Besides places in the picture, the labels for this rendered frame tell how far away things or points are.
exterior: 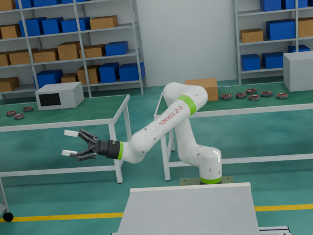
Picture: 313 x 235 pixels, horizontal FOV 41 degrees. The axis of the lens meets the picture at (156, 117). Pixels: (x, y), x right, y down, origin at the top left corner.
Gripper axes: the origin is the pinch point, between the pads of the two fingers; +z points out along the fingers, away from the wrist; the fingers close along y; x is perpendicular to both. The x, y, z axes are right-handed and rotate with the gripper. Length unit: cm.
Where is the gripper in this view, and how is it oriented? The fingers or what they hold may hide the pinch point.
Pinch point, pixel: (65, 142)
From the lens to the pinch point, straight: 209.9
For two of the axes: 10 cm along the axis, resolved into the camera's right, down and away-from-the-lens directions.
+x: -3.0, 7.3, 6.2
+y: 0.9, 6.6, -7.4
